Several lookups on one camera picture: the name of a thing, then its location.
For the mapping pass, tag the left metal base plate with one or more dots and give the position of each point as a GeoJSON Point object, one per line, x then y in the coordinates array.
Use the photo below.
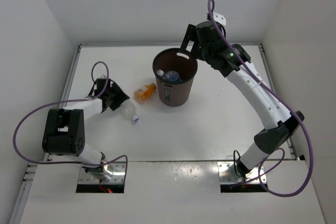
{"type": "Point", "coordinates": [111, 174]}

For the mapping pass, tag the aluminium table edge rail left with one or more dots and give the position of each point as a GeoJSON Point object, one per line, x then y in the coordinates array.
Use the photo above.
{"type": "Point", "coordinates": [31, 168]}

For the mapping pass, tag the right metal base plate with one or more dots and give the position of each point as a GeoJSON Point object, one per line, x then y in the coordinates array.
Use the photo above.
{"type": "Point", "coordinates": [228, 175]}

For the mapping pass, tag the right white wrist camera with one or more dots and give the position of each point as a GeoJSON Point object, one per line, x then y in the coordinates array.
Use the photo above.
{"type": "Point", "coordinates": [219, 18]}

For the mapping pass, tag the blue label bottle in bin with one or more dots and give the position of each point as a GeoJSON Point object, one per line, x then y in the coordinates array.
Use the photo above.
{"type": "Point", "coordinates": [172, 76]}

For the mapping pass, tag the white front cover board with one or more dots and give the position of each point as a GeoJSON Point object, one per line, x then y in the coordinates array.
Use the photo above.
{"type": "Point", "coordinates": [161, 193]}

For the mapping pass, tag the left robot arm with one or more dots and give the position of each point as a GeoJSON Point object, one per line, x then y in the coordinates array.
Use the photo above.
{"type": "Point", "coordinates": [64, 132]}

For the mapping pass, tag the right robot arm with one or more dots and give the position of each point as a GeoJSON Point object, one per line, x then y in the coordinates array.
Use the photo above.
{"type": "Point", "coordinates": [235, 64]}

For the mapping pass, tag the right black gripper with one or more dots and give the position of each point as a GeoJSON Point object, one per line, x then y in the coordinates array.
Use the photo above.
{"type": "Point", "coordinates": [191, 35]}

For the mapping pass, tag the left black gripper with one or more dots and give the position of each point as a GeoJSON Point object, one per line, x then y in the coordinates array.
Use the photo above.
{"type": "Point", "coordinates": [121, 96]}

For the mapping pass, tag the metal base plate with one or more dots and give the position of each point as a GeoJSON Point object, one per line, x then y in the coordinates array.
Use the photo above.
{"type": "Point", "coordinates": [228, 175]}
{"type": "Point", "coordinates": [111, 174]}

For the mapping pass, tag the white cap bottle in bin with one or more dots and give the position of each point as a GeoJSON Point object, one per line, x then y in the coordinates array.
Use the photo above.
{"type": "Point", "coordinates": [161, 73]}

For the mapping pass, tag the orange juice plastic bottle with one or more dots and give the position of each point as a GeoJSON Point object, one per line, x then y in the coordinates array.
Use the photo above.
{"type": "Point", "coordinates": [144, 92]}

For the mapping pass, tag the clear plastic bottle white cap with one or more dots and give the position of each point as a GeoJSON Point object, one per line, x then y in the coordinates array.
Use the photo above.
{"type": "Point", "coordinates": [128, 111]}

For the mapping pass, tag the brown plastic bin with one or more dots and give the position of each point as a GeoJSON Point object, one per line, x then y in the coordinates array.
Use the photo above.
{"type": "Point", "coordinates": [170, 93]}

